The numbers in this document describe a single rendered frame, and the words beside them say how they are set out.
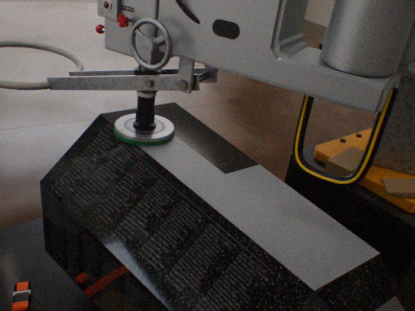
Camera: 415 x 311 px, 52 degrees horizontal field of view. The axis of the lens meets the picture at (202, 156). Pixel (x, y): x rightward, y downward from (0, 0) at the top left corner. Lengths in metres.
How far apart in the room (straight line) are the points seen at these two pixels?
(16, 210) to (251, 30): 1.88
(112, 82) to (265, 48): 0.61
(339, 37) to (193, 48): 0.40
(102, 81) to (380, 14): 0.93
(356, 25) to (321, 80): 0.15
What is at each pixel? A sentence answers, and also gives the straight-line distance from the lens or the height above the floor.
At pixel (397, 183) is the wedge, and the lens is 1.71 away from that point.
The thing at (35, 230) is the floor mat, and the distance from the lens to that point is 2.47.
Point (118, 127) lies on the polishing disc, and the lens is 1.55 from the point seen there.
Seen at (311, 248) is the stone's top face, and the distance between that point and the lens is 1.16.
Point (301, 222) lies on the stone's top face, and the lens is 1.24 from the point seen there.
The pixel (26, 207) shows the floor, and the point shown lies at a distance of 2.67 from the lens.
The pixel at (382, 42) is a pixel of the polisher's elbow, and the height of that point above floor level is 1.36.
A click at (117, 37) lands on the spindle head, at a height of 1.20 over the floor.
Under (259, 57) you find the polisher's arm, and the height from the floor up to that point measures 1.25.
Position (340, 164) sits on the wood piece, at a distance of 1.65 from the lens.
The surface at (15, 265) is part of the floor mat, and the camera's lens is 2.29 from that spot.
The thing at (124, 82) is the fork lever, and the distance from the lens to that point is 1.50.
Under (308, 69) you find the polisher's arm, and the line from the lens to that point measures 1.12.
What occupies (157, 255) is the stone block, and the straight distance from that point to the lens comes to 1.26.
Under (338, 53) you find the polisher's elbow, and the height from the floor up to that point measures 1.31.
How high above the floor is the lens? 1.55
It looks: 29 degrees down
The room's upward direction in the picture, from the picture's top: 8 degrees clockwise
